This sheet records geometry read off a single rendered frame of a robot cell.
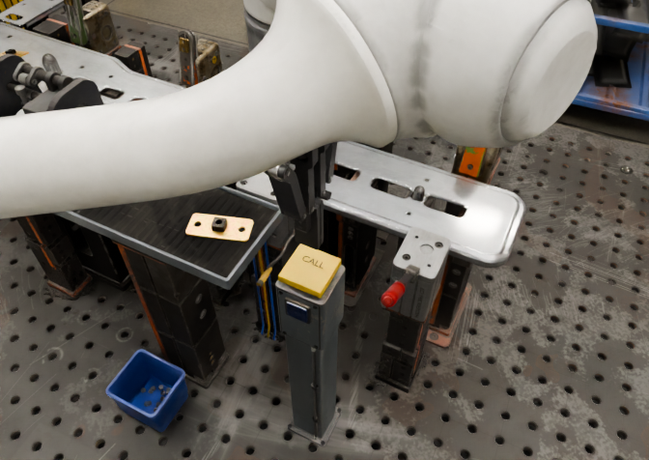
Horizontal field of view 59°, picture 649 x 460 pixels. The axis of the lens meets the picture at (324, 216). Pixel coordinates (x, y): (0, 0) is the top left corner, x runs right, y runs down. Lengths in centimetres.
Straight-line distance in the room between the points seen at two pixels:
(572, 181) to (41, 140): 142
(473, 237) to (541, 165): 68
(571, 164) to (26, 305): 137
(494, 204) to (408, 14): 80
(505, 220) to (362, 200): 25
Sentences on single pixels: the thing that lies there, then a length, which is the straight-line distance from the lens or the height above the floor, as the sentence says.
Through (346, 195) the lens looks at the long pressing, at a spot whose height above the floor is 100.
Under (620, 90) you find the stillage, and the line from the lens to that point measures 307.
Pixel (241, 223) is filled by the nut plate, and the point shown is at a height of 116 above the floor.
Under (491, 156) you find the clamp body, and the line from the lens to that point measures 110.
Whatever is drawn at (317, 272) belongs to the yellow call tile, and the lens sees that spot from 70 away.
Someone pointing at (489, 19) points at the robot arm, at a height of 160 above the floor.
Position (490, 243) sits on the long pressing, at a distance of 98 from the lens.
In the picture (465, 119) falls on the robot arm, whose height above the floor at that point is 156.
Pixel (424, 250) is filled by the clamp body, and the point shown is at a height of 106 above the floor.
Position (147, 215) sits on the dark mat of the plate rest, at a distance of 80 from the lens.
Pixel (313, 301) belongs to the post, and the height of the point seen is 114.
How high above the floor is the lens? 172
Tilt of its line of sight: 47 degrees down
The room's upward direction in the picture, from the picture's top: straight up
